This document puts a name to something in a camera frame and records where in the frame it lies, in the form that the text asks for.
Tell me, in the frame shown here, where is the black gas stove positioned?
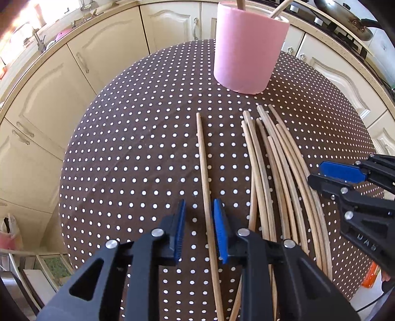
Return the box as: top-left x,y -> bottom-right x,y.
288,3 -> 395,88

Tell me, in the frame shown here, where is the orange and white package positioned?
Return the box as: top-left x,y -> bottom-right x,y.
359,262 -> 383,289

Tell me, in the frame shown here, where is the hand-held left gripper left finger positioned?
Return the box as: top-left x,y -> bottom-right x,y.
36,199 -> 187,321

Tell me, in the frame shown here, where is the brown polka dot tablecloth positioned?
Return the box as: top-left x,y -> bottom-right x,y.
58,40 -> 386,321

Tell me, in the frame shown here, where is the pink plastic bag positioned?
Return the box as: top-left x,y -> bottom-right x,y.
0,213 -> 23,252

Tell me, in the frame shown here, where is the steel frying pan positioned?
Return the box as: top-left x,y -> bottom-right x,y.
312,0 -> 375,42

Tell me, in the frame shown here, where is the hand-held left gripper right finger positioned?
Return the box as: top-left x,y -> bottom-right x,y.
214,198 -> 361,321

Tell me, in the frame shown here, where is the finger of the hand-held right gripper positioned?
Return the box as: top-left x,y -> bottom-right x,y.
308,173 -> 395,272
319,154 -> 395,192

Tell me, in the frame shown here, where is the metal sink faucet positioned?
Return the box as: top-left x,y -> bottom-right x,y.
29,26 -> 47,53

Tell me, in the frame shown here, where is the beige speckled countertop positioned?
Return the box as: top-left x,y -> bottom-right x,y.
0,0 -> 395,108

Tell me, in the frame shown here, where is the bunch of wooden chopsticks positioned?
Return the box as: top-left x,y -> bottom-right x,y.
230,104 -> 333,321

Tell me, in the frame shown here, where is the pink cup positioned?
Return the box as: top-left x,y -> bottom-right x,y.
214,1 -> 291,95

